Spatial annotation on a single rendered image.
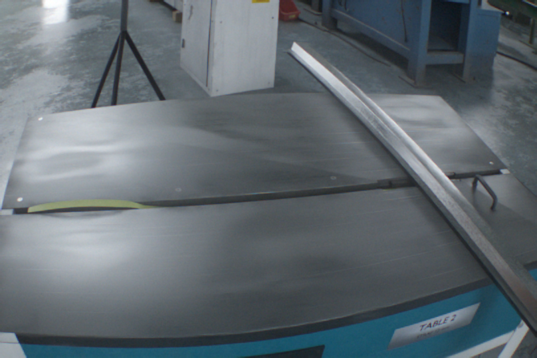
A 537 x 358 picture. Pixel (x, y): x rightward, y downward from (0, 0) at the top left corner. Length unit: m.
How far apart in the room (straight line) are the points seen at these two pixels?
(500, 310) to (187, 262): 0.49
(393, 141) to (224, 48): 1.86
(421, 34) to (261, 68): 1.05
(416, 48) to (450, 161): 2.37
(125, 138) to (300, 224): 0.33
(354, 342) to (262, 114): 0.48
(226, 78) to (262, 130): 1.86
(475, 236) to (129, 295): 0.47
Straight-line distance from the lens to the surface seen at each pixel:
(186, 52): 3.05
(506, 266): 0.71
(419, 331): 0.73
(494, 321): 0.86
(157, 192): 0.78
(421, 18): 3.23
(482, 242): 0.74
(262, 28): 2.77
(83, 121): 0.99
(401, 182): 0.86
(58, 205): 0.76
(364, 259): 0.69
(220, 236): 0.70
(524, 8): 5.74
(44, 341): 0.60
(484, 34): 4.13
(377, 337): 0.68
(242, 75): 2.81
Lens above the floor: 1.17
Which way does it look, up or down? 32 degrees down
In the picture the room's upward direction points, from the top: 4 degrees clockwise
